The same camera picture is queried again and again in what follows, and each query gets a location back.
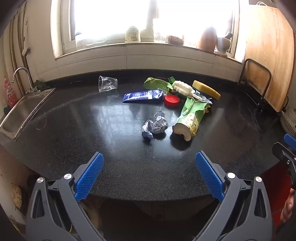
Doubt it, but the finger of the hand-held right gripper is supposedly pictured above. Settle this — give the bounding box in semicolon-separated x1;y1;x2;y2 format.
272;142;296;189
283;133;296;146

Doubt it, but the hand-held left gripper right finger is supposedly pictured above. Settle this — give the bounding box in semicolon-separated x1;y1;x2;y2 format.
192;151;274;241

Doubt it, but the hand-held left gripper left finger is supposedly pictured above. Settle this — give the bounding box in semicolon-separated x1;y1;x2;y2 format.
25;152;109;241

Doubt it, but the red round lid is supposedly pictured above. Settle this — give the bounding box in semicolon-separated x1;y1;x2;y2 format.
164;94;181;107

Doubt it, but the yellow sponge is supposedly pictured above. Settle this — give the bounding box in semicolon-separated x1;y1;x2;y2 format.
192;80;221;100

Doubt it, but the person's right hand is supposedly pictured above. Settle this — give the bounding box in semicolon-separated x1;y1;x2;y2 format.
280;188;296;224

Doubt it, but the black metal rack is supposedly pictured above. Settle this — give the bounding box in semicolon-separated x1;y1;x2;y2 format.
238;58;272;114

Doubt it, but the crumpled foil ball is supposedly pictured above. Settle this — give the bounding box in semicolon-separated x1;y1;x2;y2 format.
151;116;169;134

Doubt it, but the crumpled blue white wrapper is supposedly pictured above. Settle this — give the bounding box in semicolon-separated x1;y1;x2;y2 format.
142;119;154;139

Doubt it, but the silver foil wrapper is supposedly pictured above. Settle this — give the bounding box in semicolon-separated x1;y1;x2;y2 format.
194;93;213;104

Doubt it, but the steel sink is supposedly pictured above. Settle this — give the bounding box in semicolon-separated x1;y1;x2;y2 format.
0;88;56;141

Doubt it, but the clear plastic cup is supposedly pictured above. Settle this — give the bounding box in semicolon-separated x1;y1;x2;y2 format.
98;75;118;93

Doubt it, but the blue flat packet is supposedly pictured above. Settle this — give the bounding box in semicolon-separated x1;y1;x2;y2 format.
122;90;164;103

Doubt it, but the wooden cutting board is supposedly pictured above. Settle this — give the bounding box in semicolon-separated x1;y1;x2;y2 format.
238;2;296;112

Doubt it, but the dark green cloth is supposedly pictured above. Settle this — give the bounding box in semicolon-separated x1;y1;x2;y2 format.
34;80;50;90

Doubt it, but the crumpled green wrapper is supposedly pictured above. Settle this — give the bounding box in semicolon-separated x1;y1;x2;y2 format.
144;76;175;91

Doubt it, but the stone mortar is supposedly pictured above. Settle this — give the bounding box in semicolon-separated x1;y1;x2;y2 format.
215;37;232;55

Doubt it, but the red labelled bottle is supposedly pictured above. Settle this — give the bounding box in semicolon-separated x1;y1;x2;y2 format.
3;75;16;109

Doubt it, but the chrome faucet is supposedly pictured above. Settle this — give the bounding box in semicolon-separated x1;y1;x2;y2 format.
11;67;38;94

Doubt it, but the brown ceramic jar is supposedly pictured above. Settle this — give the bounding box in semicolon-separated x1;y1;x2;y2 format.
198;26;218;52

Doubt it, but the white plastic bottle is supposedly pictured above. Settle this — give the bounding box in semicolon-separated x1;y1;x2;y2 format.
125;25;141;43

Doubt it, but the white container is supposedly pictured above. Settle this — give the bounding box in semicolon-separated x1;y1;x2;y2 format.
141;29;153;42

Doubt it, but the white window frame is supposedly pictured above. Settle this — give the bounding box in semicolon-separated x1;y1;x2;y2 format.
50;0;242;59

